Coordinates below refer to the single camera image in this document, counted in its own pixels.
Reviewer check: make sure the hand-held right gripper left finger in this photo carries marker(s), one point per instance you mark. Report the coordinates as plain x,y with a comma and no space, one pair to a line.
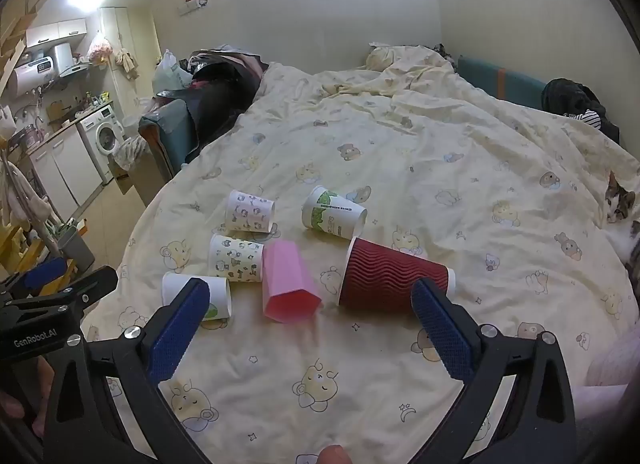
180,326

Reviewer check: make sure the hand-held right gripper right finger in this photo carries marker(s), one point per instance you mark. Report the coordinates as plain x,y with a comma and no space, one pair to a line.
445,336

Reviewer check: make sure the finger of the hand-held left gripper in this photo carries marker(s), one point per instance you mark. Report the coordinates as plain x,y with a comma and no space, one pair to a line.
90,280
45,273

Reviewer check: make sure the white cup green base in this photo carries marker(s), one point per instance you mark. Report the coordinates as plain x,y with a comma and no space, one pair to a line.
220,294

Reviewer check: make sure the red ripple paper cup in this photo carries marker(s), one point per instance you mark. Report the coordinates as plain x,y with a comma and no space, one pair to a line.
390,276

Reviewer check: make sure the white cup cartoon animal print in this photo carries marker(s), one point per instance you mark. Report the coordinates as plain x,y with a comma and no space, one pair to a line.
250,211
235,259

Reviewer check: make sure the pink plastic cup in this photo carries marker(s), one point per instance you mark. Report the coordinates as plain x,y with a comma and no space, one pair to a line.
287,279

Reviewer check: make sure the white cup green leaf print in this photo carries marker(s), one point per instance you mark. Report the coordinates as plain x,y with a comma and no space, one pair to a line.
332,214

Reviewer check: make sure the person's left hand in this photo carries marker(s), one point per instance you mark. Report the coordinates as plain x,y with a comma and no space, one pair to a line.
10,404

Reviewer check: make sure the person's right hand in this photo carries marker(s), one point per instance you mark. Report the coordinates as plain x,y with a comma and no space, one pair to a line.
335,455

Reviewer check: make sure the grey trash bin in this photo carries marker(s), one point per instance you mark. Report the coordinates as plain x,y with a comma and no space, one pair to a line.
75,248

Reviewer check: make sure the hanging light garment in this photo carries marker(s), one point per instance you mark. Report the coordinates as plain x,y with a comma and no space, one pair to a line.
17,191

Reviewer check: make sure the white kitchen base cabinet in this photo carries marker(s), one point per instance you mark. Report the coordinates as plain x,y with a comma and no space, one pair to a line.
57,171

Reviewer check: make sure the cardboard box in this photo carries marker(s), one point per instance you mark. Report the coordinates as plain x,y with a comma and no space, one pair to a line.
131,171

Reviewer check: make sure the white washing machine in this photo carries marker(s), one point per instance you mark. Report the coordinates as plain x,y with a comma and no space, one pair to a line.
106,136

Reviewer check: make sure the teal armchair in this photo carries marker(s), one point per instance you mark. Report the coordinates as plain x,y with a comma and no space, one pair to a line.
165,131

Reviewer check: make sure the white water heater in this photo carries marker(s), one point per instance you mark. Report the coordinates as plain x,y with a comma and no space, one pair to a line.
31,72

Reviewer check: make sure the silver range hood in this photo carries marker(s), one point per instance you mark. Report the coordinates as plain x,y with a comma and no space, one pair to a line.
75,67

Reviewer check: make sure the hanging beige towel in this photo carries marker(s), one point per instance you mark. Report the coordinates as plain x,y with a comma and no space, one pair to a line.
127,62

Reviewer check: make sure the tabby and white cat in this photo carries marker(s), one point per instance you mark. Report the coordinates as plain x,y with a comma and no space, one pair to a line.
620,201

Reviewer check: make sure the white plastic bag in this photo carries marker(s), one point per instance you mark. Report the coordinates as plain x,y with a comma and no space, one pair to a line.
167,69

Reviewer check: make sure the hanging pink bag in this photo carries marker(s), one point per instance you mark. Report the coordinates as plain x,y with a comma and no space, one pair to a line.
100,48

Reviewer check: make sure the black clothes heap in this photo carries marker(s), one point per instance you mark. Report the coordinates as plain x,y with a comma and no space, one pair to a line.
220,88

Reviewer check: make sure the wooden staircase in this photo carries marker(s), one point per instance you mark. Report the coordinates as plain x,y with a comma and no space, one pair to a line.
15,28

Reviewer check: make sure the tall white cabinet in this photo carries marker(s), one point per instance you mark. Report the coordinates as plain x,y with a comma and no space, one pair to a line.
119,31

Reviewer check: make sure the teal headboard cushion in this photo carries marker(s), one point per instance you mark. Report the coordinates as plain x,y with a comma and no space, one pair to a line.
500,81

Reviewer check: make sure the striped cloth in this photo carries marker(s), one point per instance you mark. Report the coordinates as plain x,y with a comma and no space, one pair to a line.
589,117

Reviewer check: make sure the dark clothing pile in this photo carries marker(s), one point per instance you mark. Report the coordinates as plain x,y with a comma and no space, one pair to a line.
572,96

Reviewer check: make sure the cream pillow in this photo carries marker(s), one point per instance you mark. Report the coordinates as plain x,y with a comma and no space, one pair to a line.
382,57

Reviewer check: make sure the white wall cabinet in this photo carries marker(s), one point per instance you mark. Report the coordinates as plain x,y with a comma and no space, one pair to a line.
56,31

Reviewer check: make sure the wall hook with red item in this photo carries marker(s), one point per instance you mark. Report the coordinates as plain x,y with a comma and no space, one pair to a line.
192,1

